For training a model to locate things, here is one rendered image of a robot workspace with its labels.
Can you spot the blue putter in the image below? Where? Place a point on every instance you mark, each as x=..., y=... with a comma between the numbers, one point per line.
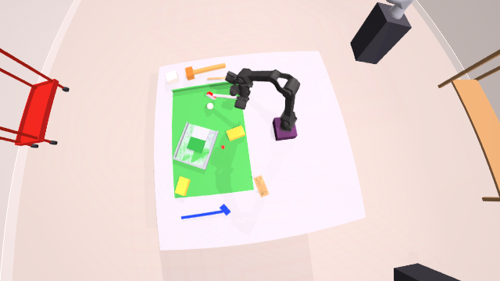
x=223, y=209

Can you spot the yellow rectangular block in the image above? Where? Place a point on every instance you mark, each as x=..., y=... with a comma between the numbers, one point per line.
x=235, y=133
x=182, y=186

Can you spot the green mat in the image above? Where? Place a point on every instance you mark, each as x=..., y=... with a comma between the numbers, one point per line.
x=229, y=169

